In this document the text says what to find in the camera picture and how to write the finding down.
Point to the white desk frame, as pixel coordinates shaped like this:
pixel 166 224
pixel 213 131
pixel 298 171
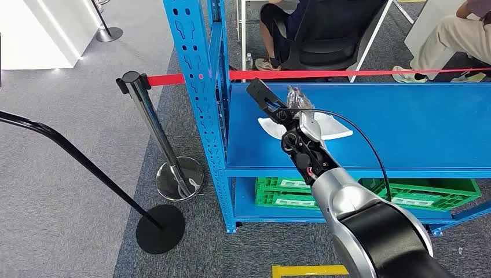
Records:
pixel 244 38

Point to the white plastic shell part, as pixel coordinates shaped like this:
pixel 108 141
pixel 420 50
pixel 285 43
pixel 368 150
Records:
pixel 337 128

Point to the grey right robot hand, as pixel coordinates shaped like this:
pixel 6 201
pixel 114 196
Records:
pixel 308 122

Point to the person in beige trousers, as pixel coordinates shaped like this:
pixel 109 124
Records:
pixel 452 34

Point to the yellow floor tape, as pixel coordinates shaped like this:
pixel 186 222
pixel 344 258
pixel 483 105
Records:
pixel 307 271

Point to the black curved stanchion pole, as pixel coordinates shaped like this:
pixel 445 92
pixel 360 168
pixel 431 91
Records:
pixel 161 230

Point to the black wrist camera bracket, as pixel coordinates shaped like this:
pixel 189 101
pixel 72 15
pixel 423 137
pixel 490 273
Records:
pixel 259 92

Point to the clear water bottle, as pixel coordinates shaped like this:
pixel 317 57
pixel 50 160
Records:
pixel 249 61

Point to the chrome stool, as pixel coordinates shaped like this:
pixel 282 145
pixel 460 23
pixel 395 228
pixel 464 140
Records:
pixel 100 3

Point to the white desk panel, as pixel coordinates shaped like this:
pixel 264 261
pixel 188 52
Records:
pixel 425 23

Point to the black straight stanchion with base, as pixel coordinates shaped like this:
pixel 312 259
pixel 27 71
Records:
pixel 109 34

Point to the blue metal shelf rack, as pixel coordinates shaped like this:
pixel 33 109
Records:
pixel 402 122

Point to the green open plastic crate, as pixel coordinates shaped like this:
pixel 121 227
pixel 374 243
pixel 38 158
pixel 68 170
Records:
pixel 441 195

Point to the white counter block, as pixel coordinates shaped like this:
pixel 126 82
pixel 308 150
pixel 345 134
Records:
pixel 38 34

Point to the person in black chair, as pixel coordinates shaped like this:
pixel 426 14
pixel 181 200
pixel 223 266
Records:
pixel 268 23

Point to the silver and black right robot arm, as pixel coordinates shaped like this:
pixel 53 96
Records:
pixel 345 199

